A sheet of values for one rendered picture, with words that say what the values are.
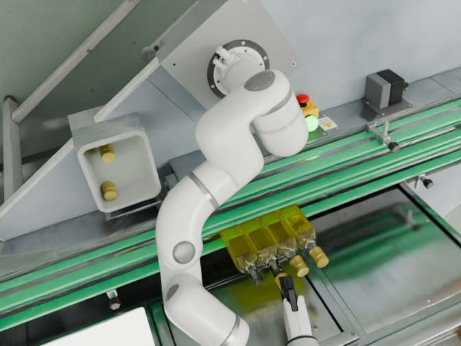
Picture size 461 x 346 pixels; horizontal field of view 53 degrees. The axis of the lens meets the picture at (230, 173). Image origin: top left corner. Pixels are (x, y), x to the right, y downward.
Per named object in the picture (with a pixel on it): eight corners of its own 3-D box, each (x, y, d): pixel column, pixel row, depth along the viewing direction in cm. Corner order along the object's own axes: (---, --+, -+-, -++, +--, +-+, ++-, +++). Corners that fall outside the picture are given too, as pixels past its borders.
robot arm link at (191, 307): (267, 287, 85) (247, 268, 100) (179, 215, 82) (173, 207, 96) (210, 358, 84) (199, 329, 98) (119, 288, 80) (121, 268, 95)
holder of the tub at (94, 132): (101, 207, 133) (105, 225, 128) (71, 130, 115) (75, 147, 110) (158, 189, 137) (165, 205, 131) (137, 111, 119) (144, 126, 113)
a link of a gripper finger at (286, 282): (297, 299, 109) (291, 276, 114) (297, 292, 107) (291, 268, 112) (284, 301, 109) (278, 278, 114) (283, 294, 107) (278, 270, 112)
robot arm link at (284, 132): (251, 131, 102) (279, 172, 90) (226, 85, 93) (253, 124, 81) (289, 108, 101) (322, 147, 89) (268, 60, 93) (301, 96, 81)
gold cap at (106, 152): (97, 145, 118) (99, 154, 115) (110, 141, 119) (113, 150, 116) (100, 155, 121) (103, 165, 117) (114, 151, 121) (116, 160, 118)
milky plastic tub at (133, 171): (95, 195, 129) (101, 215, 123) (70, 130, 115) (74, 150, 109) (155, 176, 133) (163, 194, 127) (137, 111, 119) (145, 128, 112)
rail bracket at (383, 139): (361, 130, 136) (389, 155, 127) (363, 109, 132) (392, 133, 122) (372, 126, 137) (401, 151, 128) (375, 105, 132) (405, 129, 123)
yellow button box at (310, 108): (285, 121, 140) (297, 134, 135) (285, 100, 135) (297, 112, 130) (306, 114, 142) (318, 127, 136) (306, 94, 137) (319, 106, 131)
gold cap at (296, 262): (289, 266, 121) (296, 279, 118) (289, 258, 119) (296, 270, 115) (300, 261, 122) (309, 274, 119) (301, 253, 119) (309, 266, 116)
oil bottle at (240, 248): (213, 224, 136) (241, 278, 120) (211, 211, 132) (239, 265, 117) (231, 217, 137) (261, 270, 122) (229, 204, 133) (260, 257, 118)
